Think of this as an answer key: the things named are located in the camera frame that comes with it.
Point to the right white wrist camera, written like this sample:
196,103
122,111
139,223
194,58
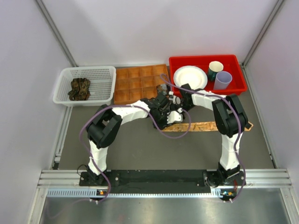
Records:
173,98

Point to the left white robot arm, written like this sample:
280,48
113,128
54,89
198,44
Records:
103,129

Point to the orange patterned tie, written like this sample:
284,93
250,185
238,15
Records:
195,127

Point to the orange compartment tray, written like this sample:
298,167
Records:
135,83

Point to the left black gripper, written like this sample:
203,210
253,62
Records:
163,125

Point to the red plastic bin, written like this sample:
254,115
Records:
231,65

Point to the white paper plate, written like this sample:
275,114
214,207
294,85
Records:
192,75

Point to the lavender plastic cup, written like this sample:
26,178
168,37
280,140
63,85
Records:
222,80

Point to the slotted cable duct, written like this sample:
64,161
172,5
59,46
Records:
96,193

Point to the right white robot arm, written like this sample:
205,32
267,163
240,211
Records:
230,119

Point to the rolled dark patterned tie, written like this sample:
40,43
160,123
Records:
163,88

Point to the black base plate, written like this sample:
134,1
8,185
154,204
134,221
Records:
156,181

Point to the dark camouflage tie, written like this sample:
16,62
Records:
79,89

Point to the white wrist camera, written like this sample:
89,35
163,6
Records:
175,116
173,98

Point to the white perforated plastic basket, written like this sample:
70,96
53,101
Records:
102,85

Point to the green cup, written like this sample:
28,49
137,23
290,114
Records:
213,68

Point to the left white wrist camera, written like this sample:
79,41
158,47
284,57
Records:
175,116

